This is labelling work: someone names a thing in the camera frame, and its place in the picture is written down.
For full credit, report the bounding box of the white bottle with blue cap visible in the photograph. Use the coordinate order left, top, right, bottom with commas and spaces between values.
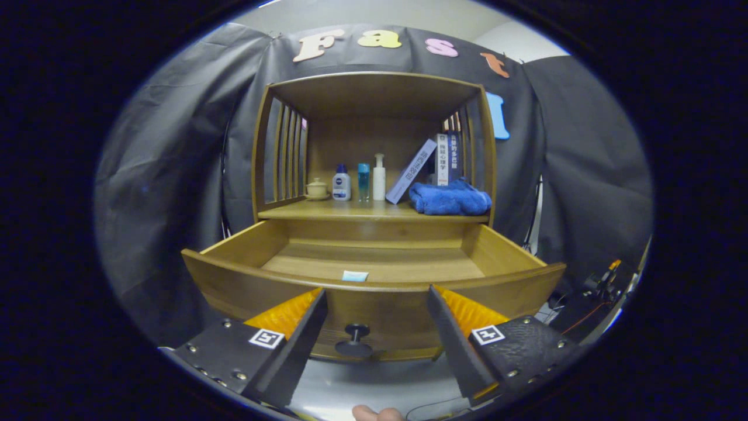
332, 164, 352, 202

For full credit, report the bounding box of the white book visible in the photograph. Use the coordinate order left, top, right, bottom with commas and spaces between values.
435, 133, 451, 187

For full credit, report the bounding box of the wooden countertop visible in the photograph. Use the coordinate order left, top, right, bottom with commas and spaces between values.
257, 196, 490, 224

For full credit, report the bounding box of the dark blue book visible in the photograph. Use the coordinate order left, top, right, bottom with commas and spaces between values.
448, 130, 462, 183

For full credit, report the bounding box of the black stand with orange clip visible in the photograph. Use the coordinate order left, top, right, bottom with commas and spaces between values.
576, 258, 629, 310

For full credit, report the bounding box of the beige lidded teacup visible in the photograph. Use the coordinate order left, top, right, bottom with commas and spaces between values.
304, 177, 331, 201

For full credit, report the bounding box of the white pump bottle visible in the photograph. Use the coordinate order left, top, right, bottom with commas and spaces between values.
372, 153, 387, 201

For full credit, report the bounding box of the black backdrop cloth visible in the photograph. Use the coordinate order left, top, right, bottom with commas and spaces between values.
93, 22, 654, 351

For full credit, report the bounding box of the pale grey book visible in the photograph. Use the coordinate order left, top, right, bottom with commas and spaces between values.
386, 139, 438, 205

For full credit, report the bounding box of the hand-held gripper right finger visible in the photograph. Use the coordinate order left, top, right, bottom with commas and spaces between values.
427, 285, 585, 407

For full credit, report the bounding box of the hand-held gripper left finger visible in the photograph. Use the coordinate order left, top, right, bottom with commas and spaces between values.
158, 288, 329, 410

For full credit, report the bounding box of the blue towel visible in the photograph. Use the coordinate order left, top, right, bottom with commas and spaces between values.
408, 178, 493, 216

